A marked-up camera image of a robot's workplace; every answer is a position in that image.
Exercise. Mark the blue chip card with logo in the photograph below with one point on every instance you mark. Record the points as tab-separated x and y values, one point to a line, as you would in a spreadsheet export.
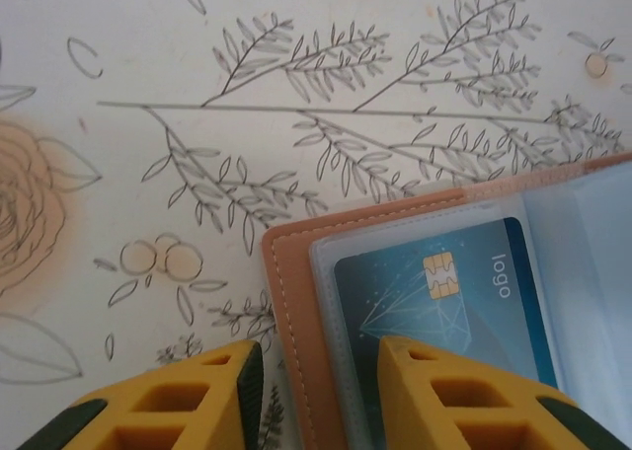
469	322

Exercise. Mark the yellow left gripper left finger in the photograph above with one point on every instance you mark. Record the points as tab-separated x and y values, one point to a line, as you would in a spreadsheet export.
187	400

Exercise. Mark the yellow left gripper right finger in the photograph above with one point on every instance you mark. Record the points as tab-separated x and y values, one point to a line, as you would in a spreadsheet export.
444	400

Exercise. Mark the floral printed table mat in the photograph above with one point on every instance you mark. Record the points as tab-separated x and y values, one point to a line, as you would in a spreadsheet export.
148	124

